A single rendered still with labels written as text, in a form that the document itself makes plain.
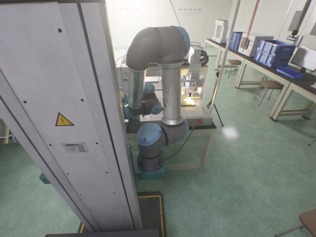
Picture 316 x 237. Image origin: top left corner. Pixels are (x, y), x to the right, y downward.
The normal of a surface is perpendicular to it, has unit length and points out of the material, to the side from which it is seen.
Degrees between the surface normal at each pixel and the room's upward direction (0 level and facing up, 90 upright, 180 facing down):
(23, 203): 0
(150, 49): 93
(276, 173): 0
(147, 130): 7
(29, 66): 90
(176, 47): 82
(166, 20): 90
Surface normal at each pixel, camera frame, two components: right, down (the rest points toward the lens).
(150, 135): -0.11, -0.76
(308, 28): -1.00, 0.05
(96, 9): 0.06, 0.59
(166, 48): 0.46, 0.60
